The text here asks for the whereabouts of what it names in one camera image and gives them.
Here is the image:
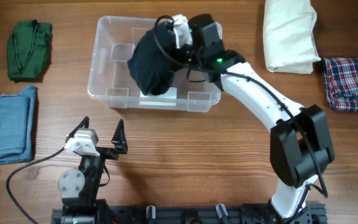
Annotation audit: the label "folded green cloth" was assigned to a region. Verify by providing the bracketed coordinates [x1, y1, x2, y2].
[7, 19, 53, 82]

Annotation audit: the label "clear plastic storage container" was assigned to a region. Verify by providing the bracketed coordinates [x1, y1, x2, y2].
[87, 16, 221, 113]

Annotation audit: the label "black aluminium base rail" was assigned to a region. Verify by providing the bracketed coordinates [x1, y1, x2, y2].
[50, 202, 328, 224]

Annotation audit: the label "cream white cloth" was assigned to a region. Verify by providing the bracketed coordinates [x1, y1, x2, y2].
[263, 0, 321, 74]

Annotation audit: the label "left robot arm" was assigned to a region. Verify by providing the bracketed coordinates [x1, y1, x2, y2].
[51, 116, 128, 224]

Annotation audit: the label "black cloth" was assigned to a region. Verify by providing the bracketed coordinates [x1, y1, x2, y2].
[127, 24, 181, 95]

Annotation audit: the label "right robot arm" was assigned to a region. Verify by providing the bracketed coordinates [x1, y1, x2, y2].
[172, 14, 334, 223]

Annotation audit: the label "folded red plaid cloth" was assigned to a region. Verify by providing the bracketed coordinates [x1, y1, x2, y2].
[323, 57, 358, 113]

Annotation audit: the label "folded blue denim jeans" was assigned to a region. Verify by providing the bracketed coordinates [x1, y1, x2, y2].
[0, 85, 36, 165]

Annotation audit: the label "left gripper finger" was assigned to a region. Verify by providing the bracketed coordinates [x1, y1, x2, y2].
[111, 119, 128, 154]
[65, 116, 90, 142]

